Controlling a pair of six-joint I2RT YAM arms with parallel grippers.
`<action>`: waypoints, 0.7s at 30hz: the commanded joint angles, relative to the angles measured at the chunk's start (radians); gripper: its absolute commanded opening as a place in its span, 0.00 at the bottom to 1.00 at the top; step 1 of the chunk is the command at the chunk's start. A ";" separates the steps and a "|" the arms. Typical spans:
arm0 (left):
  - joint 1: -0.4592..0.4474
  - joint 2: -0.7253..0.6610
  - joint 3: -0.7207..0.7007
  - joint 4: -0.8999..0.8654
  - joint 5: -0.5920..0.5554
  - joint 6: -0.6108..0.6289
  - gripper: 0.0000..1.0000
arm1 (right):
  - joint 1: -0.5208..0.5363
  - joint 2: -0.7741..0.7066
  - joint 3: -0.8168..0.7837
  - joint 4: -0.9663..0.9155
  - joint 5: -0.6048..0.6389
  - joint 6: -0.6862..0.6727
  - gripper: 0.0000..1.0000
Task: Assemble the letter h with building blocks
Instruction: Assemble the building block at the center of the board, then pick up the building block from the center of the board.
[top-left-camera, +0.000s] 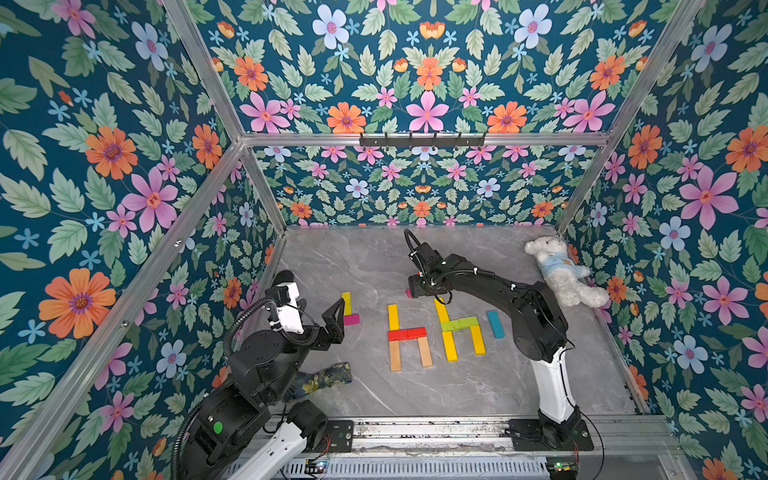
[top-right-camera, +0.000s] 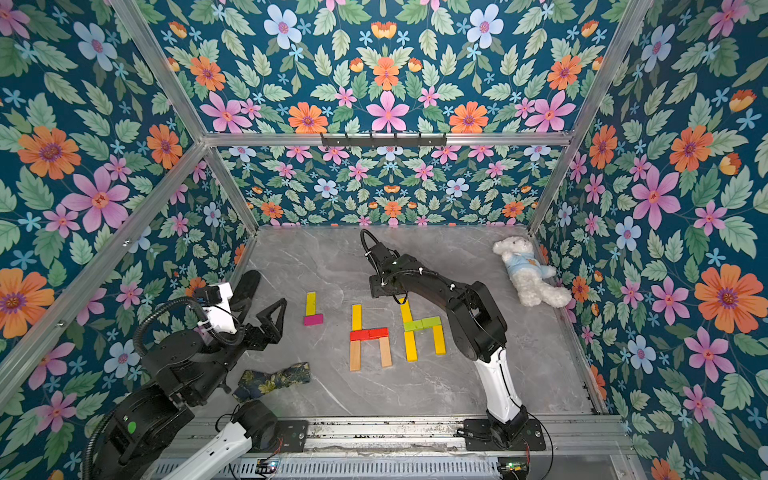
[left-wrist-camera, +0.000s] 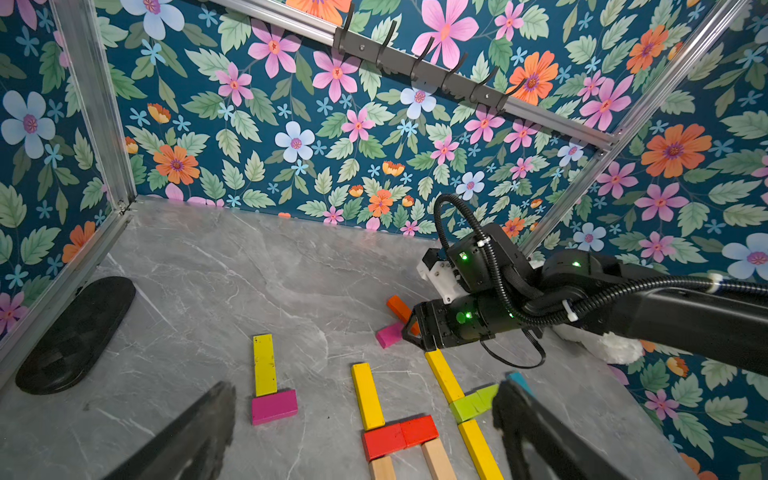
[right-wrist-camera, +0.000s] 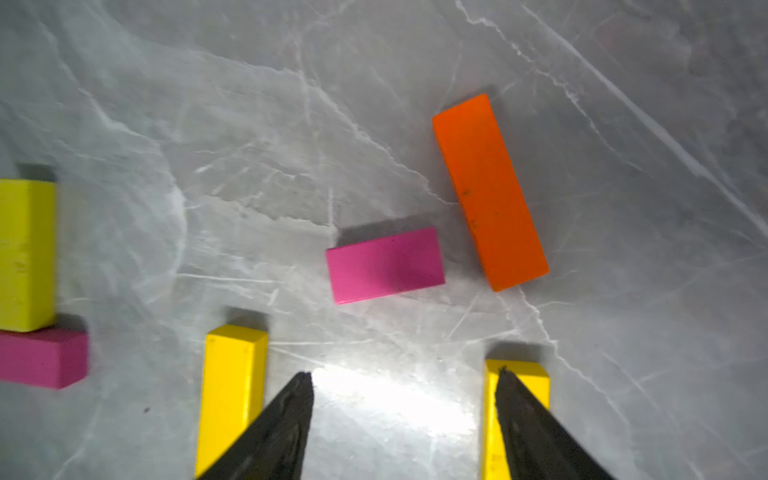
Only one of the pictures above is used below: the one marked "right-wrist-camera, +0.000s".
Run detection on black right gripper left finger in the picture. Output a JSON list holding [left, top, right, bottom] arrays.
[[200, 372, 314, 480]]

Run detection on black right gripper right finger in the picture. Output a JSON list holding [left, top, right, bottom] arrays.
[[494, 367, 619, 480]]

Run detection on long yellow block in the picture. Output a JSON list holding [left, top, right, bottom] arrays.
[[195, 325, 268, 477]]

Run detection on magenta block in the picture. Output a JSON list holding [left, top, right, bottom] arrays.
[[326, 227, 445, 305], [1, 328, 89, 390]]

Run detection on long orange block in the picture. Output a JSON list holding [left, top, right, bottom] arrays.
[[432, 93, 549, 292]]

